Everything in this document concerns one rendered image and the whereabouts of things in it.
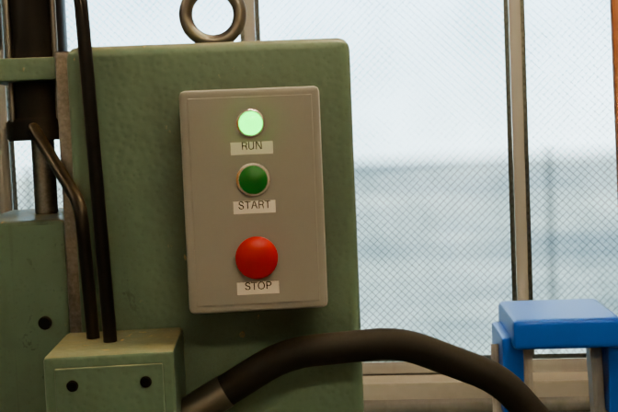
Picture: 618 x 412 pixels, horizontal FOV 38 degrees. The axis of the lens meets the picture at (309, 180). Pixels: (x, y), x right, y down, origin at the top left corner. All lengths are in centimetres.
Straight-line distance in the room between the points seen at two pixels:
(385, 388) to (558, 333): 84
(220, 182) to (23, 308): 22
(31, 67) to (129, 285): 21
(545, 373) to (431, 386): 27
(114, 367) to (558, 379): 165
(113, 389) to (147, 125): 20
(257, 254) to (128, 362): 12
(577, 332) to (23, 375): 85
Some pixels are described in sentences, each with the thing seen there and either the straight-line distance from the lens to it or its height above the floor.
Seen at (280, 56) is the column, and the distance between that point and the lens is 71.
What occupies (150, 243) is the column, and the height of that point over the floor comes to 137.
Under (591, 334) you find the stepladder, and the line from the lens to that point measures 140.
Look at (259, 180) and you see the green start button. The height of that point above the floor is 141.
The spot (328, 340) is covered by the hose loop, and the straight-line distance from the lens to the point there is 68.
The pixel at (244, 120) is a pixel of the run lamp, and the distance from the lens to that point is 64.
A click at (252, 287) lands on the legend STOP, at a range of 66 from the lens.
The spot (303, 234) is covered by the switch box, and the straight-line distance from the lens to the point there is 65.
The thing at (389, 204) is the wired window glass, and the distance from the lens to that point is 216.
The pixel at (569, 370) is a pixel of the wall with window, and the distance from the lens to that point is 226.
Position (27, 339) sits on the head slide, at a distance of 79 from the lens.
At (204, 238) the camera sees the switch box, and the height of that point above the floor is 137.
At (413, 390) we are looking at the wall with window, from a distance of 217.
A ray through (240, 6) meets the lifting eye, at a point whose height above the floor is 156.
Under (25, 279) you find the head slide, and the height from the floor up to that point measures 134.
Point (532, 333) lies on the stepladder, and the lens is 138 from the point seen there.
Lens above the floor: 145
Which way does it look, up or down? 3 degrees down
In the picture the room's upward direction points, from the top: 2 degrees counter-clockwise
